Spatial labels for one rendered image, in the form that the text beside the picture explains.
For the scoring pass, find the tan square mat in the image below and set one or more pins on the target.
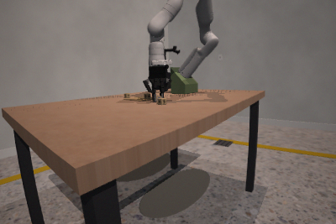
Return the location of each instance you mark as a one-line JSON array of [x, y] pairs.
[[139, 98]]

